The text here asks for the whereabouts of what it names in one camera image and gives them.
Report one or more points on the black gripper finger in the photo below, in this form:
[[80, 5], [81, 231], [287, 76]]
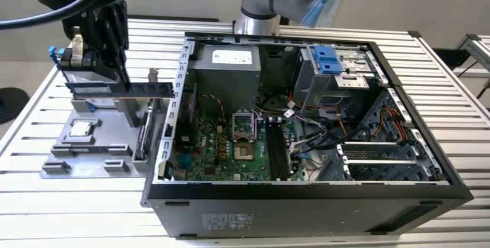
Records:
[[94, 64]]

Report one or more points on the black RAM slot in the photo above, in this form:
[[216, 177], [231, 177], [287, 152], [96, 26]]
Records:
[[276, 150], [280, 150], [271, 150], [285, 150]]

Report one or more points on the hard disk in blue carrier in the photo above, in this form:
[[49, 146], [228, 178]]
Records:
[[54, 54]]

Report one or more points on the silver CPU chip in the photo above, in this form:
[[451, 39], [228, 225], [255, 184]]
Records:
[[78, 129]]

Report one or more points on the grey plastic parts rack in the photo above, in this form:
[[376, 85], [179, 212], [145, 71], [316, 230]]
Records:
[[110, 133]]

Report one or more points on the black round stand base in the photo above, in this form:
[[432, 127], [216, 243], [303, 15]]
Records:
[[10, 104]]

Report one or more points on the black case fan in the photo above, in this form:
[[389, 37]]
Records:
[[187, 110]]

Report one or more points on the black graphics card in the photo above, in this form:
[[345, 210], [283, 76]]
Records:
[[144, 139]]

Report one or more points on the grey power supply unit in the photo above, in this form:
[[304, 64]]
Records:
[[225, 81]]

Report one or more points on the blue motherboard connector block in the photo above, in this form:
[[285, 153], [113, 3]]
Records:
[[184, 162]]

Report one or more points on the thin metal locking lever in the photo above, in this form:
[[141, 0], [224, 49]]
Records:
[[255, 128]]

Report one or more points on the CPU socket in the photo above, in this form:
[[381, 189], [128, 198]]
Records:
[[236, 150]]

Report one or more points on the green motherboard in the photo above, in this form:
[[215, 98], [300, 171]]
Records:
[[229, 170]]

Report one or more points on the blue plastic drive latch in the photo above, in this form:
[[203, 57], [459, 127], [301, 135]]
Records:
[[327, 58]]

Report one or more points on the grey metal drive cage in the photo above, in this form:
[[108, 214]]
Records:
[[344, 83]]

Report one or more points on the silver expansion slot cover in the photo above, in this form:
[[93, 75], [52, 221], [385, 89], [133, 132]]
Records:
[[367, 144], [381, 162]]

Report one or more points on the black open PC case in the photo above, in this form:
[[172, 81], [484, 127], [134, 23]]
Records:
[[305, 216]]

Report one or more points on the metal slat side table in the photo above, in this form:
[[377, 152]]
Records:
[[476, 45]]

